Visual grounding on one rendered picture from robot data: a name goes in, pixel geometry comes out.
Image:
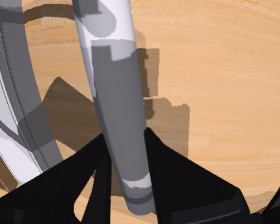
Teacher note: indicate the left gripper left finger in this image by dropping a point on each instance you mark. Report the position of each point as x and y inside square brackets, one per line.
[49, 198]

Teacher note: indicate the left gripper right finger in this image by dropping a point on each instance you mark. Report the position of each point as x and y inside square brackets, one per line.
[187, 193]

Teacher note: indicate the grey tube with white end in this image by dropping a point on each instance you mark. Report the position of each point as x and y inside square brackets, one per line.
[108, 45]

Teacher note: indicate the long brown cardboard carton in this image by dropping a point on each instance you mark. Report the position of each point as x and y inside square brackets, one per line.
[6, 178]

